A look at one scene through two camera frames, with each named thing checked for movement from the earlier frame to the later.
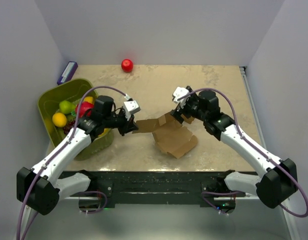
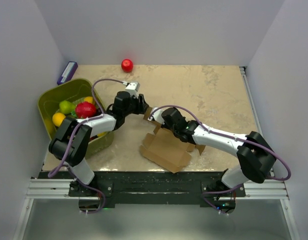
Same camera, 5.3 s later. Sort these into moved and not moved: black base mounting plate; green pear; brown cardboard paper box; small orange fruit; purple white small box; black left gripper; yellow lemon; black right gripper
Moved: black left gripper; black right gripper; brown cardboard paper box
Not moved: green pear; small orange fruit; yellow lemon; purple white small box; black base mounting plate
